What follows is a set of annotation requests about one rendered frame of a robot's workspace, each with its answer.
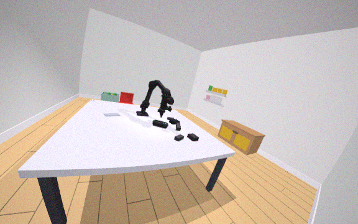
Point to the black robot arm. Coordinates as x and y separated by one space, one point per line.
166 96

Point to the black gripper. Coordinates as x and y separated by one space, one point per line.
161 110

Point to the dark grey unit with label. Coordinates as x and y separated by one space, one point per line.
160 124

